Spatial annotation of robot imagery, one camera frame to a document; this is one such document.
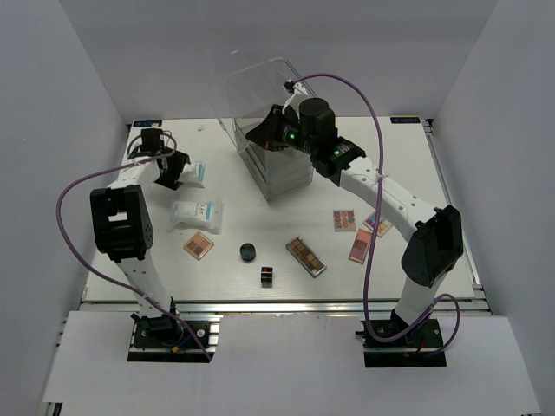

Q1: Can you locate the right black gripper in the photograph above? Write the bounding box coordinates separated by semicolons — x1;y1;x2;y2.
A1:
245;106;317;156

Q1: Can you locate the cotton pad pack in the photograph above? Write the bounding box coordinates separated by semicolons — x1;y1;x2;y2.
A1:
168;199;224;234
179;161;206;187

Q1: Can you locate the clear acrylic makeup organizer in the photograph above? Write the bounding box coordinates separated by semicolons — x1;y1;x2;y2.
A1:
210;51;316;204

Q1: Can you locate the round black jar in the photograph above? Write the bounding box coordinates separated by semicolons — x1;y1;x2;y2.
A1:
239;243;257;263

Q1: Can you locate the long brown eyeshadow palette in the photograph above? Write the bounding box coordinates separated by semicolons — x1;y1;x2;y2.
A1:
285;237;327;278

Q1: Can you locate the small black amber cube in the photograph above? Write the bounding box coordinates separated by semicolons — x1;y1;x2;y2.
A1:
260;266;274;288

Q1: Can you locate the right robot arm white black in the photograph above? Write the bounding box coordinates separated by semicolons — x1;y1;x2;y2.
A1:
245;98;464;346

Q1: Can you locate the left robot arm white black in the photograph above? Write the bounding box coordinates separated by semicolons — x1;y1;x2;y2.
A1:
90;127;190;346

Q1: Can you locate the left blue table label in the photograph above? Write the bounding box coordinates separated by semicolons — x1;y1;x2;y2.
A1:
132;120;162;128

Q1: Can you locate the blue table label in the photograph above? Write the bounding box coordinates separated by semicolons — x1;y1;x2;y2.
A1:
389;116;421;124
132;120;162;128

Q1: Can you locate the square brown eyeshadow palette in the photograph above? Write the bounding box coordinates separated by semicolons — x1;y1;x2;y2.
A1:
183;231;214;260

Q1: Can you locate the nine pan pink palette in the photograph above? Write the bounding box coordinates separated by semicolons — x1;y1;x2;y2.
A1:
333;210;357;232

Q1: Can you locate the right blue table label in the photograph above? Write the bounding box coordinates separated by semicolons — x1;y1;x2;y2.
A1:
389;116;421;124

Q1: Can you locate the colourful eyeshadow palette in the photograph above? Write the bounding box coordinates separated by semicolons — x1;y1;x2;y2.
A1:
362;211;392;237

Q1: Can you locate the pink blush palette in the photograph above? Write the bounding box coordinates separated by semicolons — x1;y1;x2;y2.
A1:
348;229;372;264

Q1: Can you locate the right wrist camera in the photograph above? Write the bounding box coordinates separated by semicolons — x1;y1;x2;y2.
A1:
283;81;309;111

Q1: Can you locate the aluminium front rail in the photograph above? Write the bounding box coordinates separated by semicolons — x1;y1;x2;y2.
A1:
79;299;491;314

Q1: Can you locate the aluminium rail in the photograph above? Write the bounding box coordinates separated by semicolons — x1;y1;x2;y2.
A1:
422;119;491;311
79;299;491;314

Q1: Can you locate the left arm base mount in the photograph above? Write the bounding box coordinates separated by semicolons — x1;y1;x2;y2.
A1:
127;313;215;363

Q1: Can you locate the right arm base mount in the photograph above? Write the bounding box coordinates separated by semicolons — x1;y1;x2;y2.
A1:
355;319;447;368

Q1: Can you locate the aluminium right side rail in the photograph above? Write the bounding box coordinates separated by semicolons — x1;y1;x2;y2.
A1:
422;119;491;311

